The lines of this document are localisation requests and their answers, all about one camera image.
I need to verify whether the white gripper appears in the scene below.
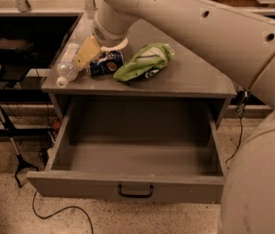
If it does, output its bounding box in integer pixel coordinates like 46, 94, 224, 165
74, 16, 126, 70

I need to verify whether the blue pepsi can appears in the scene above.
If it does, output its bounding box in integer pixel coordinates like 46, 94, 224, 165
87, 51, 123, 76

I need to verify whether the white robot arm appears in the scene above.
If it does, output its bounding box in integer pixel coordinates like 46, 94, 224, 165
94, 0, 275, 234

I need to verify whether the grey open top drawer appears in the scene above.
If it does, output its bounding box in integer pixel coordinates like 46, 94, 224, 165
27, 97, 226, 204

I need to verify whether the clear plastic water bottle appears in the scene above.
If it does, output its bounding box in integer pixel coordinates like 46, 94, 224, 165
57, 43, 79, 88

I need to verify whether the green chip bag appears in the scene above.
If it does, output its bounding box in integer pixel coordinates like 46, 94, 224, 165
113, 42, 176, 82

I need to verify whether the dark box on shelf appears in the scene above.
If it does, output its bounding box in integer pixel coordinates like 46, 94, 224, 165
0, 38, 34, 53

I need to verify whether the grey cabinet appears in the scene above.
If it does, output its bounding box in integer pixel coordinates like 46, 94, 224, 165
42, 19, 236, 123

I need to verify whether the black metal stand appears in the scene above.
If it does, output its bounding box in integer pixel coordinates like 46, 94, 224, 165
0, 106, 38, 187

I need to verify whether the black drawer handle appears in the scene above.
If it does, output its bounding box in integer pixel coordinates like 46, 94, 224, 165
118, 184, 153, 199

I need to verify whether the black cable right floor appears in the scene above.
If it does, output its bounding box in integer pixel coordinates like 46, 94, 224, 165
224, 91, 248, 164

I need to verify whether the black cable floor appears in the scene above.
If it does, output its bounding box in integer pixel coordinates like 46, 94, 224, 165
224, 91, 248, 164
31, 190, 95, 234

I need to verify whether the black cable left floor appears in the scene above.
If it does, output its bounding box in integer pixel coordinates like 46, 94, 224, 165
31, 190, 95, 234

